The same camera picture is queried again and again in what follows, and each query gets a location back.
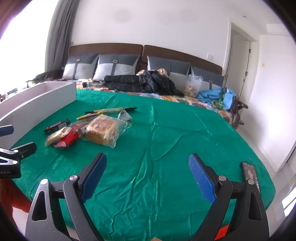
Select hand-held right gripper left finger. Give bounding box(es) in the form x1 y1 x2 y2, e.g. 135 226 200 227
25 152 107 241

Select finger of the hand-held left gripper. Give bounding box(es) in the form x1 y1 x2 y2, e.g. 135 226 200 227
0 125 14 138
0 142 37 163

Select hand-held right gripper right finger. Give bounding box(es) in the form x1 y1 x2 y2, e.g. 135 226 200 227
188 153 270 241

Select round bun packet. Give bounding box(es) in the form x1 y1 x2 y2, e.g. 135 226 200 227
45 127 72 147

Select brown bar snack packet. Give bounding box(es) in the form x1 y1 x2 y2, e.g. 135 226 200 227
44 119 71 135

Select red snack packet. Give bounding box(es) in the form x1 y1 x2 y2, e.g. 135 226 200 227
54 128 81 149

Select sliced bread packet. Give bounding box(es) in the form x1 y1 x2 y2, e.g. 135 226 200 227
85 115 133 149

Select clear long snack packet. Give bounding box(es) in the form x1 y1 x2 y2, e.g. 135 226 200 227
69 122 92 139

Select white triangular snack packet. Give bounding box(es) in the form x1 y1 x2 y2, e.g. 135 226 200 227
117 110 133 122

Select black and yellow snack packet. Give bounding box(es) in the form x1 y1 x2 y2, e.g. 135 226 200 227
85 107 138 114

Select person's orange clothing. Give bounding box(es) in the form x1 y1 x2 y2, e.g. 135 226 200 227
0 178 31 233

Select black smartphone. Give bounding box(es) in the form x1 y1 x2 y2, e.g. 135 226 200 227
240 161 262 194

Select green satin cloth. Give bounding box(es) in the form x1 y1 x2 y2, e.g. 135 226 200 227
9 89 277 241

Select wooden chair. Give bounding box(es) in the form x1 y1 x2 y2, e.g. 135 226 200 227
231 95 249 128

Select blue cloth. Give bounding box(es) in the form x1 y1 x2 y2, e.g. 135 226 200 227
197 88 238 110

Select clear plastic bag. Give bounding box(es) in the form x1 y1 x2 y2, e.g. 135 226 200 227
184 75 203 98

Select grey and white pillow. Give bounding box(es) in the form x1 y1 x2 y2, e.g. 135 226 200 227
170 66 225 93
93 54 141 81
147 56 191 77
62 53 100 80

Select black puffer jacket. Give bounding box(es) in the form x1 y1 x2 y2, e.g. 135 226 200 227
103 70 185 97

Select grey curtain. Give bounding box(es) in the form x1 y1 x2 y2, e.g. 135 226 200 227
44 0 80 73

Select white door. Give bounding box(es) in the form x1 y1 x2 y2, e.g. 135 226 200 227
225 29 252 99

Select brown headboard panel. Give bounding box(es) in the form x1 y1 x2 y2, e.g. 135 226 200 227
142 45 223 76

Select grey white pillows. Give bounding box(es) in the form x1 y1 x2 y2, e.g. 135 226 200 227
69 43 143 69

